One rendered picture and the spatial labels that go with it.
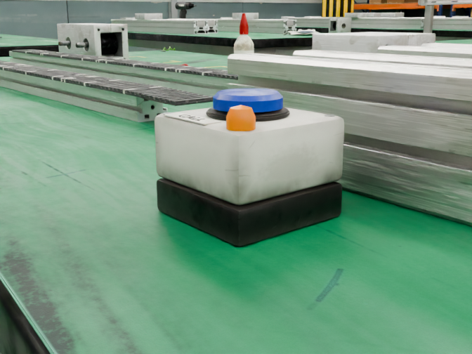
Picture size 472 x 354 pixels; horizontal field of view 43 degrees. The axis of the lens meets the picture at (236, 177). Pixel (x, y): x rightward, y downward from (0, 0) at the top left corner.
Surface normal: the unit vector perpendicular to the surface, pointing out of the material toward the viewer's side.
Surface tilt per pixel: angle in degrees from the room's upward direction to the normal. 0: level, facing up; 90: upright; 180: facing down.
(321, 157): 90
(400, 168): 90
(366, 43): 90
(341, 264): 0
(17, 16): 90
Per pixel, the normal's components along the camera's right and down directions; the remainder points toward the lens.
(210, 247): 0.00, -0.97
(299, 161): 0.63, 0.20
